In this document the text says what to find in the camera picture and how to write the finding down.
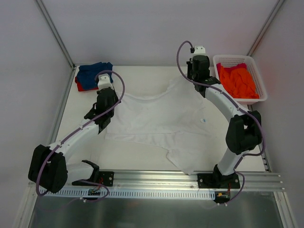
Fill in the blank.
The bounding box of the white t shirt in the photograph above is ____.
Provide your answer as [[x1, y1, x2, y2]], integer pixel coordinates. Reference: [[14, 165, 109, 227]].
[[105, 77, 228, 174]]

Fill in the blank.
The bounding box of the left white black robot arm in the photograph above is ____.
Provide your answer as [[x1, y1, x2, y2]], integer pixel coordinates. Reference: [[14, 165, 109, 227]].
[[28, 87, 121, 193]]

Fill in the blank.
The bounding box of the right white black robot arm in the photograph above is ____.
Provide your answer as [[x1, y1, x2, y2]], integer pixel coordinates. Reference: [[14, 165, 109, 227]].
[[187, 54, 262, 188]]

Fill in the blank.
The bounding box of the folded red t shirt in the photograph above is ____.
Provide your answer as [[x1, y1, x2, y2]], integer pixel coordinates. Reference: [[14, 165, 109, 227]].
[[75, 76, 90, 92]]

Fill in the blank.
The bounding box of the folded blue t shirt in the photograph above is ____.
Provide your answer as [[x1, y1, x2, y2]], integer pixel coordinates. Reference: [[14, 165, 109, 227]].
[[76, 62, 113, 91]]

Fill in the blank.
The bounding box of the white plastic basket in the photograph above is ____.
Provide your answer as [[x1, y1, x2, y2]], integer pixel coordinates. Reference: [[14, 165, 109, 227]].
[[213, 55, 267, 105]]

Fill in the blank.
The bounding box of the orange t shirt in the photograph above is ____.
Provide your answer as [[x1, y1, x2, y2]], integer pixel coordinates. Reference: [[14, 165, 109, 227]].
[[219, 68, 259, 99]]

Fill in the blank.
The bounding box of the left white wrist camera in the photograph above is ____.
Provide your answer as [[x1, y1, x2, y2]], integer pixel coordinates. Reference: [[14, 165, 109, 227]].
[[97, 74, 114, 91]]

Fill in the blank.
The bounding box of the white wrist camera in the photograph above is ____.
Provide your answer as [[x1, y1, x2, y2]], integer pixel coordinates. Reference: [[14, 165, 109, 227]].
[[190, 46, 206, 56], [97, 74, 114, 91]]

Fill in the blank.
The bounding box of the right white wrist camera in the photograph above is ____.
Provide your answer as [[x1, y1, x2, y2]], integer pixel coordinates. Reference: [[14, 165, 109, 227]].
[[190, 46, 206, 56]]

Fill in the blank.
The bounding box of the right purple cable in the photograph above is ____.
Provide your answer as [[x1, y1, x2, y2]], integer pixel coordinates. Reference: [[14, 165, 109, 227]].
[[177, 40, 266, 171]]

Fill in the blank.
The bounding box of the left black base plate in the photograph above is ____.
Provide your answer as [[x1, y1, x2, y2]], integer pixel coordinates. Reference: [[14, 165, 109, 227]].
[[71, 170, 114, 187]]

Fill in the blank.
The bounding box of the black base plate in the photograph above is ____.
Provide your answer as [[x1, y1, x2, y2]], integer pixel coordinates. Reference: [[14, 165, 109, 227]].
[[71, 170, 114, 187], [197, 173, 240, 189]]

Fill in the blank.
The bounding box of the aluminium mounting rail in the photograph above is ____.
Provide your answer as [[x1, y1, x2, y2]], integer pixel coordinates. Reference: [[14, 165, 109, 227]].
[[28, 169, 285, 191]]

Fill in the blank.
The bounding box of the white slotted cable duct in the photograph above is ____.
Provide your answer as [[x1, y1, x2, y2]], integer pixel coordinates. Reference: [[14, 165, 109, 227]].
[[46, 188, 215, 200]]

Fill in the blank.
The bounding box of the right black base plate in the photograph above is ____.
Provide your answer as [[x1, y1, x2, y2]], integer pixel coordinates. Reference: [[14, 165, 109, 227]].
[[197, 173, 240, 189]]

